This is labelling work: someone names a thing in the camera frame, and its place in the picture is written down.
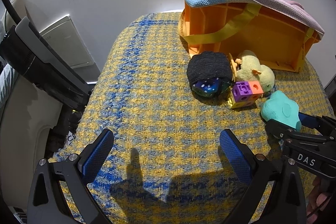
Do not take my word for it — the small yellow plush duck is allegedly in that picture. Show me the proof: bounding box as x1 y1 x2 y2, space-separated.
228 50 275 93

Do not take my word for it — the yellow blue woven blanket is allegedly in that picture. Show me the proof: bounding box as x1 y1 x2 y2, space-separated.
48 11 336 224

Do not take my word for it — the colourful toy cube block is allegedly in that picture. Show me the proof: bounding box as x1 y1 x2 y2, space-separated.
228 81 264 109

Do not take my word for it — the black knit covered ball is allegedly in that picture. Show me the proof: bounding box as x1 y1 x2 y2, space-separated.
187 51 233 98

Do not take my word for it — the teal star plush toy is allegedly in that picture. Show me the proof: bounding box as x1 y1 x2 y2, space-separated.
260 90 302 131

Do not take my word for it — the person's right hand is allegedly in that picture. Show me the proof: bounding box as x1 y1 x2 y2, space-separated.
306 176 335 223

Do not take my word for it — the orange plastic crate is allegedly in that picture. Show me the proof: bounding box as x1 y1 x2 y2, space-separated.
178 3 321 72

